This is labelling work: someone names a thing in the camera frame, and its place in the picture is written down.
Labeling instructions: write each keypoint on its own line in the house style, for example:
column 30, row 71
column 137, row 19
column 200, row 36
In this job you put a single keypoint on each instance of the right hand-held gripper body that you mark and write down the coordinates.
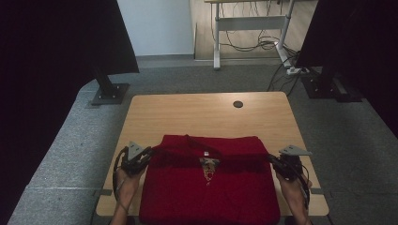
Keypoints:
column 292, row 167

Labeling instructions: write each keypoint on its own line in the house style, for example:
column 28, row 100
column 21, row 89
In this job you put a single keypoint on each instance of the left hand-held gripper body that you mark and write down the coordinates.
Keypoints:
column 134, row 161

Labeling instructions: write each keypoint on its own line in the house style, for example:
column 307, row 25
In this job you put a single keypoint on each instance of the red printed t-shirt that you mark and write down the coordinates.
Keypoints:
column 209, row 193

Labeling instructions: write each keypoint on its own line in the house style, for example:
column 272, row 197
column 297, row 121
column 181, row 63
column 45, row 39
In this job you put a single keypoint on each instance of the dark round table grommet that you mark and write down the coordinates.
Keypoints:
column 238, row 104

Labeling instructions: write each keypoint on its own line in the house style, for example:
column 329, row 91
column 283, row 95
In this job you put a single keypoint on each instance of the black metal stand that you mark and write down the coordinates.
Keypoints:
column 325, row 87
column 109, row 93

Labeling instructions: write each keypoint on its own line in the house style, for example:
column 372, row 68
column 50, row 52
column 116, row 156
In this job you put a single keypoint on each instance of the white power strip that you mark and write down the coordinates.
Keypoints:
column 294, row 71

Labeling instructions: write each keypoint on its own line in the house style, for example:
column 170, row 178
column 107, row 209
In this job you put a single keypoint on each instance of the grey table bracket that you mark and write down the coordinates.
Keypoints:
column 105, row 192
column 316, row 191

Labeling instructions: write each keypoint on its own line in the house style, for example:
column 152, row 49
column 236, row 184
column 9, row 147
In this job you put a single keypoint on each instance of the white desk frame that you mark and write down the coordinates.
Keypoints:
column 250, row 23

